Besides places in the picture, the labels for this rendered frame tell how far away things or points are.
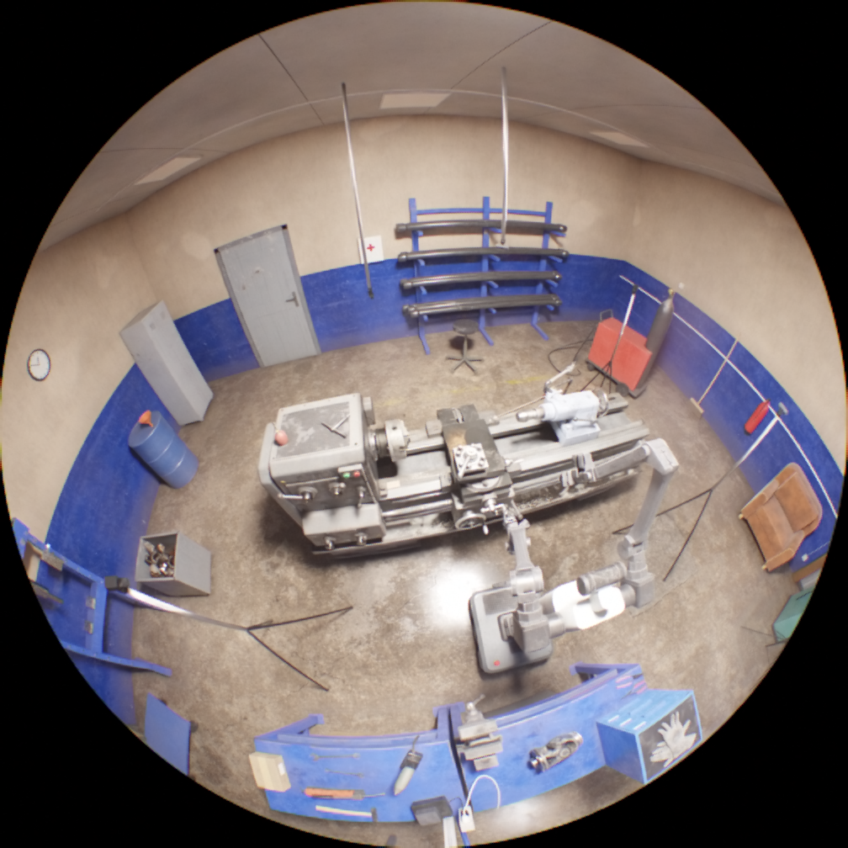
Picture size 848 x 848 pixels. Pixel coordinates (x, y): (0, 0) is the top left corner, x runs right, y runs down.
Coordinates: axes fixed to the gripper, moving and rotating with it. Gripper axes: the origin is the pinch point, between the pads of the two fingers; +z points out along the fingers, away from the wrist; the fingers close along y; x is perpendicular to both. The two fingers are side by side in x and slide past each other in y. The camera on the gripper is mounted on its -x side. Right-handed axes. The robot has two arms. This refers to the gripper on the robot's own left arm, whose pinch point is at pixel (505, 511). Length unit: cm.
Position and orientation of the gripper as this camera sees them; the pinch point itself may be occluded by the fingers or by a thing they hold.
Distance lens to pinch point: 181.6
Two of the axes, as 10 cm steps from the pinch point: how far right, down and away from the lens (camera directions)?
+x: -9.8, 1.9, -0.8
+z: -1.9, -7.2, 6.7
